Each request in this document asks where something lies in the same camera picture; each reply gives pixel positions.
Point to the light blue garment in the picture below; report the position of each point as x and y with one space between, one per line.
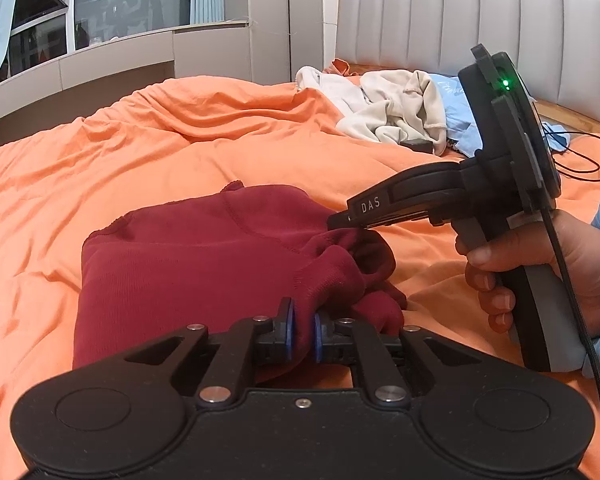
463 133

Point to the white crumpled garment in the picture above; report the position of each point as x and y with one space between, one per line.
344 94

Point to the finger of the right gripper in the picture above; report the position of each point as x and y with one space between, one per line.
349 219

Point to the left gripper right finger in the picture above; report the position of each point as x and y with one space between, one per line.
358 346

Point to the dark window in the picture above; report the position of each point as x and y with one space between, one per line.
47 29

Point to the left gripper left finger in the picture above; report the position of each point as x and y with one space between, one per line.
251 346

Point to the grey wardrobe unit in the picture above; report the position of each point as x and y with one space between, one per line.
264 41

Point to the grey padded headboard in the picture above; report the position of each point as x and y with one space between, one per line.
555 44

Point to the dark red knit sweater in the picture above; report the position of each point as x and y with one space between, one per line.
236 254

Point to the beige crumpled garment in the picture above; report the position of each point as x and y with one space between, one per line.
400 107

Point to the orange duvet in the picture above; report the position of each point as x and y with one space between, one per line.
185 138

